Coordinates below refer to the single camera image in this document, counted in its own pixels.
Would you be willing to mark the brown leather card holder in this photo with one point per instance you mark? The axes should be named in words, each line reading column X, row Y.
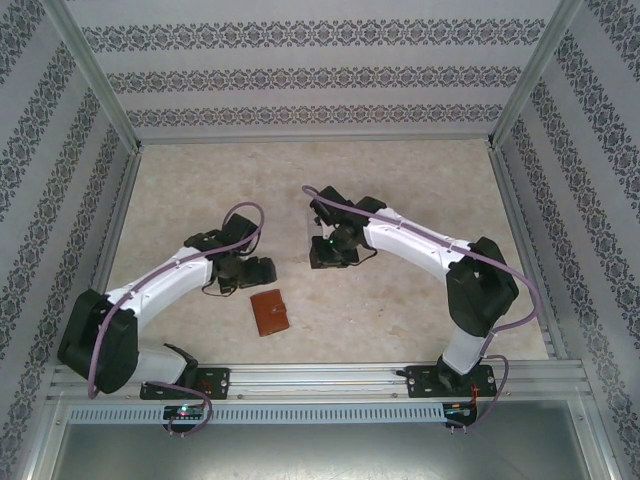
column 269, row 312

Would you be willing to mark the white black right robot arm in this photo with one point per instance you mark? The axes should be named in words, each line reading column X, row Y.
column 410, row 245

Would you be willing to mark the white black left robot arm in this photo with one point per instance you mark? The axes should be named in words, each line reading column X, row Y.
column 165, row 280

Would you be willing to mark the small controller circuit board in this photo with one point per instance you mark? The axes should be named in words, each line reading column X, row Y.
column 460, row 411
column 182, row 412

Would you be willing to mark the grey metal sheet panel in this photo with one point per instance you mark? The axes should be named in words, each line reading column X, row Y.
column 320, row 455

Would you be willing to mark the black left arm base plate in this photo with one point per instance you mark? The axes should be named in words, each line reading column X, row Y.
column 217, row 382

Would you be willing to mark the aluminium mounting rail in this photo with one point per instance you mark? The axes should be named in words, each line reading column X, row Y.
column 320, row 382

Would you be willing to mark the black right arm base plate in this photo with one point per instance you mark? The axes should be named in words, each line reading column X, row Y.
column 420, row 382

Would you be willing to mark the aluminium table side rail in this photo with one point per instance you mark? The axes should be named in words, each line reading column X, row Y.
column 525, row 250

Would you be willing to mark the aluminium frame post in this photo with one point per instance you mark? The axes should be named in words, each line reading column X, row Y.
column 534, row 70
column 97, row 70
column 50, row 450
column 592, row 450

